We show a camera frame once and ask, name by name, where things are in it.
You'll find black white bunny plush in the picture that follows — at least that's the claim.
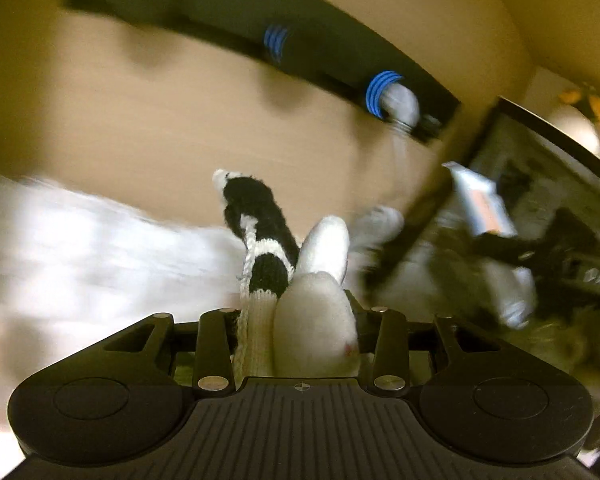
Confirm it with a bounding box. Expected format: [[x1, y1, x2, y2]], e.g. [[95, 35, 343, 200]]
[[212, 169, 360, 382]]

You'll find white woven tablecloth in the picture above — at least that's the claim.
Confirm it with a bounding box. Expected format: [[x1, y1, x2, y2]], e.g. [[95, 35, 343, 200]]
[[0, 171, 406, 476]]

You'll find potted plant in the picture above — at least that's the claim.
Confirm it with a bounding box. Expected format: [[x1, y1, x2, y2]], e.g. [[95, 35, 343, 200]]
[[548, 86, 600, 155]]

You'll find black monitor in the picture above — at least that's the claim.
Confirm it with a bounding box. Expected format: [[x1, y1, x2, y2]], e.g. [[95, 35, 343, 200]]
[[360, 95, 600, 340]]

